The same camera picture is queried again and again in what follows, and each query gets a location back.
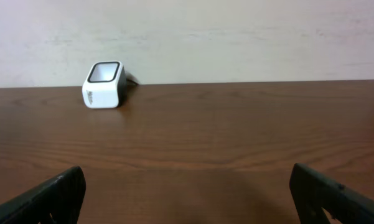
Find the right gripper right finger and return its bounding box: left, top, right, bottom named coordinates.
left=289, top=163, right=374, bottom=223

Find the white barcode scanner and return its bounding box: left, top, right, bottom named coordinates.
left=82, top=61, right=127, bottom=109

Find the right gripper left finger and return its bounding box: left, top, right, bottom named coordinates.
left=0, top=166, right=86, bottom=223

